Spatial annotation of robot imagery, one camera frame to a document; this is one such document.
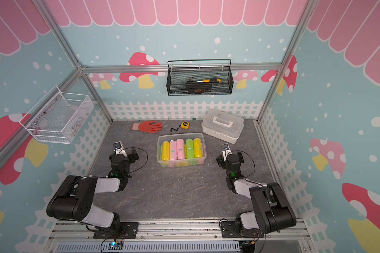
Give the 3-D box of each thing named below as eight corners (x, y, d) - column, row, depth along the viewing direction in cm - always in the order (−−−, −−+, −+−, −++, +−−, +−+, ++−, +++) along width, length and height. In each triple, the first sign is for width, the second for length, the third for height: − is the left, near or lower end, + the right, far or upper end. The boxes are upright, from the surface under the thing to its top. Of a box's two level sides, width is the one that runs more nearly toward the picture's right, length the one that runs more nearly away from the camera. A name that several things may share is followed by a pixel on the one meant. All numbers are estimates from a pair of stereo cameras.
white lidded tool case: (197, 132, 115) (198, 120, 106) (209, 115, 126) (210, 103, 117) (234, 147, 107) (238, 136, 97) (243, 127, 118) (248, 116, 108)
